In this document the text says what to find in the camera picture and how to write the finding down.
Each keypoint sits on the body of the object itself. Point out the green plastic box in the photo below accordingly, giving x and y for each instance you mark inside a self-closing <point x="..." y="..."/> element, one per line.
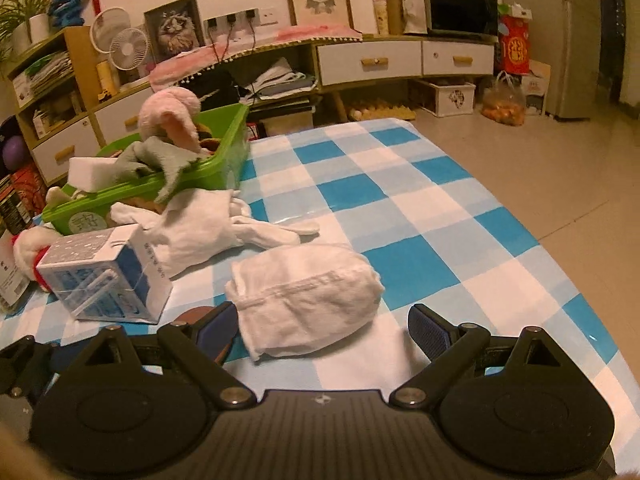
<point x="215" y="170"/>

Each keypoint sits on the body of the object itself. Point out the red printed box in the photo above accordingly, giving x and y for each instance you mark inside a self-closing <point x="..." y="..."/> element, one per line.
<point x="27" y="185"/>

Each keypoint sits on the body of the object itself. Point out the white red plush toy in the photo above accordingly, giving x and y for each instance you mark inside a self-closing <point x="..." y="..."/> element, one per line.
<point x="27" y="245"/>

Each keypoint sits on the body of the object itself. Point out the egg tray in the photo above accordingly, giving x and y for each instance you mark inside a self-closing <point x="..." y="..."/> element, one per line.
<point x="380" y="110"/>

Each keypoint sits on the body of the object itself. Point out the cardboard box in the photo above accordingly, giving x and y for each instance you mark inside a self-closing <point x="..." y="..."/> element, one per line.
<point x="535" y="90"/>

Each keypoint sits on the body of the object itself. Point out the white cloth-covered box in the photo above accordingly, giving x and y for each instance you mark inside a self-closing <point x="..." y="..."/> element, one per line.
<point x="412" y="7"/>

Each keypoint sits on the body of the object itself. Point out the tall wooden shelf cabinet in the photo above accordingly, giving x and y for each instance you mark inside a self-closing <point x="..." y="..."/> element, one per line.
<point x="60" y="145"/>

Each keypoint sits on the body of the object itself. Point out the green potted plant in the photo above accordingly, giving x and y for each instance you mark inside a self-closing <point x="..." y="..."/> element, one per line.
<point x="30" y="30"/>

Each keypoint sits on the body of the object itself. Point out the blue plush toy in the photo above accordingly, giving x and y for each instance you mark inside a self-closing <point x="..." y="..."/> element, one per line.
<point x="67" y="7"/>

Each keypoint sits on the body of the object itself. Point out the white crate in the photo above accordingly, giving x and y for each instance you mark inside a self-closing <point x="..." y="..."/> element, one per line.
<point x="455" y="100"/>

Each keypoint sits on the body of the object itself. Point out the stack of papers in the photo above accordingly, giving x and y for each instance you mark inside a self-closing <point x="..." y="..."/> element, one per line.
<point x="280" y="80"/>

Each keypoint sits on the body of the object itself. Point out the black bag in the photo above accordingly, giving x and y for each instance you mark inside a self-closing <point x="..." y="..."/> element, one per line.
<point x="215" y="87"/>

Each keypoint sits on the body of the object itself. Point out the white round fan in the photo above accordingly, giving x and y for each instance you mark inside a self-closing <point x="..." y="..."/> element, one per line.
<point x="105" y="22"/>

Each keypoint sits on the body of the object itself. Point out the grey refrigerator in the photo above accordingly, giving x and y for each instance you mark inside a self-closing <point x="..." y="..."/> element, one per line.
<point x="570" y="35"/>

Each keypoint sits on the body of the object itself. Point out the white wall socket strip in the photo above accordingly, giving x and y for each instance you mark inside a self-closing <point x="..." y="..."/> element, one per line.
<point x="267" y="15"/>

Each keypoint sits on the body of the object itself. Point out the clear storage box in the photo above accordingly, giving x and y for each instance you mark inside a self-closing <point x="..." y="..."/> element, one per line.
<point x="287" y="122"/>

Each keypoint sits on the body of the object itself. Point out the white cloth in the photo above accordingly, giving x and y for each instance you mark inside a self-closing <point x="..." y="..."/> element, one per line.
<point x="310" y="300"/>

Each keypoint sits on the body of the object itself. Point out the blue white carton box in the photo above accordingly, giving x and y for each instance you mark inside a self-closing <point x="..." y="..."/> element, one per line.
<point x="100" y="280"/>

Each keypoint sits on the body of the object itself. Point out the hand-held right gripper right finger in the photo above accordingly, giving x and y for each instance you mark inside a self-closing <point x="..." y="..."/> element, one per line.
<point x="430" y="327"/>

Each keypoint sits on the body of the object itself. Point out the framed cat picture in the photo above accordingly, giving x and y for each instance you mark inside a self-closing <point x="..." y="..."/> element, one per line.
<point x="172" y="30"/>

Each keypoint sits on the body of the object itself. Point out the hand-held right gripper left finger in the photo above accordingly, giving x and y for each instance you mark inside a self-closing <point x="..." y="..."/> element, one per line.
<point x="215" y="330"/>

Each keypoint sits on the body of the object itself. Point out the black microwave oven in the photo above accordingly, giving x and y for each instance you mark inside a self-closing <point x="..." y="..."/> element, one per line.
<point x="460" y="7"/>

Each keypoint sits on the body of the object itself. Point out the grey-green towel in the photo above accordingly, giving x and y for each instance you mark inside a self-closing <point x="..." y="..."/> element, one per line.
<point x="155" y="160"/>

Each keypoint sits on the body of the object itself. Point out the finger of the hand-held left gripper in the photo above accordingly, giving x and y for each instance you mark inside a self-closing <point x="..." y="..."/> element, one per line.
<point x="20" y="365"/>

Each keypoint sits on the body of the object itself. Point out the red gift bag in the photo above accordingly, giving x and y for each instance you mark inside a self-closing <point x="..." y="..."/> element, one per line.
<point x="515" y="50"/>

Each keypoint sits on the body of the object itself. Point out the white foam block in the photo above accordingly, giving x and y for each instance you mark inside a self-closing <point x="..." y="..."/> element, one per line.
<point x="92" y="172"/>

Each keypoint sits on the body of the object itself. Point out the purple ball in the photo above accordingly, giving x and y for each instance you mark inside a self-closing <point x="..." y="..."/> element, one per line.
<point x="10" y="152"/>

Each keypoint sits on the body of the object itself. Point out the yellow bottle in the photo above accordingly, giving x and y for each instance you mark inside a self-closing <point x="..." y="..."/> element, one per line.
<point x="107" y="77"/>

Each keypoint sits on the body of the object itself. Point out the pink fluffy plush toy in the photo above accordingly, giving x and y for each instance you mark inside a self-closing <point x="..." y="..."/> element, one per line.
<point x="165" y="115"/>

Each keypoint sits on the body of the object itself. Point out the blue white checked tablecloth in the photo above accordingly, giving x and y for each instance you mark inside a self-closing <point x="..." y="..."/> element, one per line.
<point x="400" y="185"/>

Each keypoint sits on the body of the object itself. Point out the pink cloth with tassels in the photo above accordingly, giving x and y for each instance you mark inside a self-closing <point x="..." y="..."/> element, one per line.
<point x="190" y="60"/>

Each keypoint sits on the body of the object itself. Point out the white cotton gloves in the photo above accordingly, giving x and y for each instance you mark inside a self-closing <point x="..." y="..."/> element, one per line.
<point x="200" y="230"/>

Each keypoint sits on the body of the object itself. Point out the low wooden drawer cabinet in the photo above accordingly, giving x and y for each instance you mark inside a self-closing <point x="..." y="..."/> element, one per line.
<point x="370" y="62"/>

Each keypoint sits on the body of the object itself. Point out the plastic bag of oranges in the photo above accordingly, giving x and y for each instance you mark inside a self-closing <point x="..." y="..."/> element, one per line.
<point x="502" y="107"/>

